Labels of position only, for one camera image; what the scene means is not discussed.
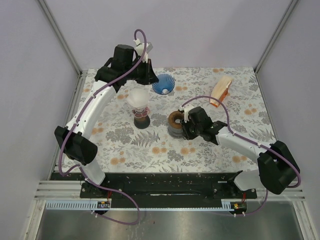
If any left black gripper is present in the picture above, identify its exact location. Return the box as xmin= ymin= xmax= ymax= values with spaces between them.
xmin=124 ymin=57 xmax=159 ymax=85

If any blue glass dripper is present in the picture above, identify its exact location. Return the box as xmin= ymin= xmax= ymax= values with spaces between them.
xmin=152 ymin=73 xmax=175 ymax=95

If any white paper coffee filter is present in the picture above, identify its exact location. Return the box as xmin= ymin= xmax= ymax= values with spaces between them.
xmin=126 ymin=88 xmax=150 ymax=110

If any clear glass pitcher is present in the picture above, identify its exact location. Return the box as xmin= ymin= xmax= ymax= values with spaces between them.
xmin=168 ymin=125 xmax=185 ymax=139

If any brown wooden dripper ring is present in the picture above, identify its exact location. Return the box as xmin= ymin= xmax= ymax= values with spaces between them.
xmin=167 ymin=111 xmax=186 ymax=130

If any coffee filter pack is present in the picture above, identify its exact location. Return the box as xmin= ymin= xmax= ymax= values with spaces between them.
xmin=210 ymin=75 xmax=234 ymax=102

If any dark carafe with red rim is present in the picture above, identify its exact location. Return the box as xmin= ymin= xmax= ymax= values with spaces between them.
xmin=134 ymin=115 xmax=151 ymax=130

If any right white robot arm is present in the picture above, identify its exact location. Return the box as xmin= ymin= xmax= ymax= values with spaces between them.
xmin=179 ymin=104 xmax=300 ymax=198

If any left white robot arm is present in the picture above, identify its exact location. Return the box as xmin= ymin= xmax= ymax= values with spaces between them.
xmin=54 ymin=42 xmax=158 ymax=198

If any floral patterned table mat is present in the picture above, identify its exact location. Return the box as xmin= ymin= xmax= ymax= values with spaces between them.
xmin=90 ymin=67 xmax=276 ymax=173

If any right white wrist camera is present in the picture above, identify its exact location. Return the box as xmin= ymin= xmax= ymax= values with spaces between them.
xmin=178 ymin=104 xmax=195 ymax=123

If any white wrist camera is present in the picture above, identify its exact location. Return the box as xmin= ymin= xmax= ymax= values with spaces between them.
xmin=178 ymin=104 xmax=195 ymax=123
xmin=133 ymin=38 xmax=153 ymax=57

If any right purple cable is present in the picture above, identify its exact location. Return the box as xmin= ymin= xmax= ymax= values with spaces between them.
xmin=180 ymin=96 xmax=302 ymax=218

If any purple cable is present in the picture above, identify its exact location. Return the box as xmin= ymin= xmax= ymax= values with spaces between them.
xmin=58 ymin=29 xmax=141 ymax=225
xmin=180 ymin=96 xmax=302 ymax=218

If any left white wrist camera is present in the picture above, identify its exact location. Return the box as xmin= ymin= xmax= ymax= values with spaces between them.
xmin=133 ymin=38 xmax=153 ymax=57

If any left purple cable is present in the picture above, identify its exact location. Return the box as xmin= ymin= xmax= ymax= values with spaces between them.
xmin=58 ymin=29 xmax=141 ymax=225

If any left aluminium frame post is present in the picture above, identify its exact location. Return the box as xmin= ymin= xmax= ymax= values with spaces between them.
xmin=37 ymin=0 xmax=83 ymax=76

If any aluminium frame post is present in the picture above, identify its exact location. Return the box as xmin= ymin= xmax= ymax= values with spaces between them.
xmin=37 ymin=0 xmax=83 ymax=76
xmin=253 ymin=0 xmax=301 ymax=75

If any white slotted cable duct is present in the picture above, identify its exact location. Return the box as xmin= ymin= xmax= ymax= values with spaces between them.
xmin=45 ymin=199 xmax=235 ymax=212

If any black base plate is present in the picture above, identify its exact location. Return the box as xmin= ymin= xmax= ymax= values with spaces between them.
xmin=82 ymin=172 xmax=257 ymax=207

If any right aluminium frame post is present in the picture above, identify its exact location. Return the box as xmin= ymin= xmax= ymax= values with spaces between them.
xmin=253 ymin=0 xmax=301 ymax=75

